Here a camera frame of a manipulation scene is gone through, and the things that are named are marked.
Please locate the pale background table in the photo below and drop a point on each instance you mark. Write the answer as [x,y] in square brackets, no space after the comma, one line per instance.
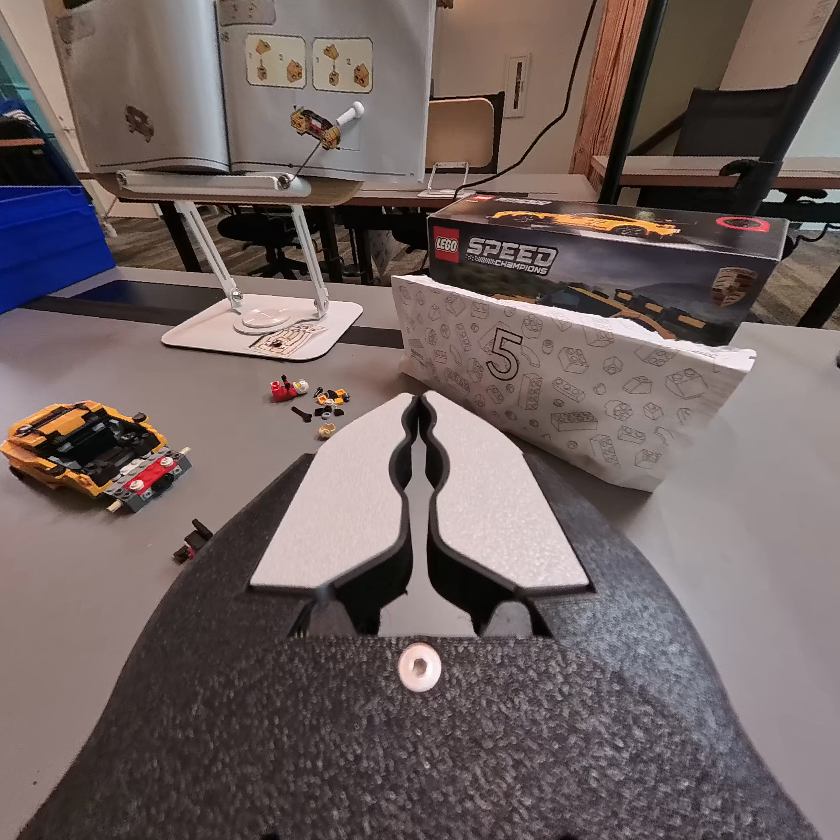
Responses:
[689,172]

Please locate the grey black lego piece pile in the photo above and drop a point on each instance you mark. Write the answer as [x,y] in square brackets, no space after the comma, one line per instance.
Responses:
[328,400]

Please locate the black background chair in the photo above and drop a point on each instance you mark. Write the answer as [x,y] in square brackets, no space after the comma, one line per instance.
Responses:
[735,118]

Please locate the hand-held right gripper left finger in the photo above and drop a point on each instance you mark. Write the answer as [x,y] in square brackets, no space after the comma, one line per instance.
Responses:
[328,518]

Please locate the blue storage bin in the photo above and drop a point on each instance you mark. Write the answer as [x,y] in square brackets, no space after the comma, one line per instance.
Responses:
[46,243]

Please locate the white book stand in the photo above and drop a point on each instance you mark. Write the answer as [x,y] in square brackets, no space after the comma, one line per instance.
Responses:
[197,334]

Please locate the lego instruction booklet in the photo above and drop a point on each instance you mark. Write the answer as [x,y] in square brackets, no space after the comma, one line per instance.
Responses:
[164,85]

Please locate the yellow lego car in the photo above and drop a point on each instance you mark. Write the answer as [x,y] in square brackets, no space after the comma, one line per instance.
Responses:
[65,446]

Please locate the black lego box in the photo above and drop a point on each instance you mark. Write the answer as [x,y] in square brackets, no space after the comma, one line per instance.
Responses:
[623,262]

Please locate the wooden pillar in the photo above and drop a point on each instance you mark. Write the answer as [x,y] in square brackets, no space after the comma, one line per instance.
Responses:
[604,85]

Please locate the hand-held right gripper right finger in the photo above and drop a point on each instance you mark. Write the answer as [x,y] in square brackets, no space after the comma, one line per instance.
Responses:
[505,518]

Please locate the black metal pole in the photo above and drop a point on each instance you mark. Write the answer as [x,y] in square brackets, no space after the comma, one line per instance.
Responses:
[630,98]

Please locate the red black lego piece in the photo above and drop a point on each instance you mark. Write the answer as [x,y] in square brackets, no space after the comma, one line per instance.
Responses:
[283,392]

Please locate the white printed paper bag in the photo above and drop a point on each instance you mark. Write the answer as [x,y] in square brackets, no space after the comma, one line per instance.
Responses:
[590,394]

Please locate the black office chair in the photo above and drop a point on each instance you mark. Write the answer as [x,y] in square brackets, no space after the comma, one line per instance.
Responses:
[262,229]

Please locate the printed sticker sheet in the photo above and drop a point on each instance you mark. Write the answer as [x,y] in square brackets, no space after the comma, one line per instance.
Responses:
[285,340]

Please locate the wooden table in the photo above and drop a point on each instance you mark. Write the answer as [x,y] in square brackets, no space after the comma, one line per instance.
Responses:
[525,187]

